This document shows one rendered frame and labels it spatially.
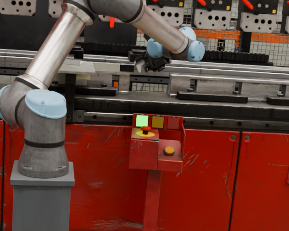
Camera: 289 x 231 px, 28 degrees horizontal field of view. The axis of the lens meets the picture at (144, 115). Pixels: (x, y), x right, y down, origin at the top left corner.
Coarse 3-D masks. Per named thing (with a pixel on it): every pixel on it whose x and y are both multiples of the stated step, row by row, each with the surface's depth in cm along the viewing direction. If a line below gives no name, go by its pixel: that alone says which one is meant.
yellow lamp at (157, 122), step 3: (153, 117) 226; (156, 117) 226; (159, 117) 226; (162, 117) 226; (153, 120) 226; (156, 120) 226; (159, 120) 226; (162, 120) 226; (153, 123) 227; (156, 123) 227; (159, 123) 227; (162, 123) 227; (153, 126) 227; (156, 126) 227; (159, 126) 227; (162, 126) 227
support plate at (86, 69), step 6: (66, 66) 223; (72, 66) 224; (78, 66) 225; (84, 66) 227; (90, 66) 228; (60, 72) 213; (66, 72) 213; (72, 72) 214; (78, 72) 214; (84, 72) 214; (90, 72) 214
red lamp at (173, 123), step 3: (168, 117) 226; (168, 120) 226; (171, 120) 226; (174, 120) 226; (177, 120) 226; (168, 123) 227; (171, 123) 227; (174, 123) 227; (177, 123) 227; (168, 126) 227; (171, 126) 227; (174, 126) 227; (177, 126) 227
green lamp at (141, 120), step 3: (138, 117) 226; (141, 117) 226; (144, 117) 226; (147, 117) 226; (138, 120) 226; (141, 120) 226; (144, 120) 226; (147, 120) 226; (138, 123) 227; (141, 123) 227; (144, 123) 227; (147, 123) 227
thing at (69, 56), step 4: (72, 48) 258; (76, 48) 258; (80, 48) 259; (72, 52) 258; (76, 52) 258; (80, 52) 258; (68, 56) 248; (72, 56) 249; (76, 56) 258; (80, 56) 258
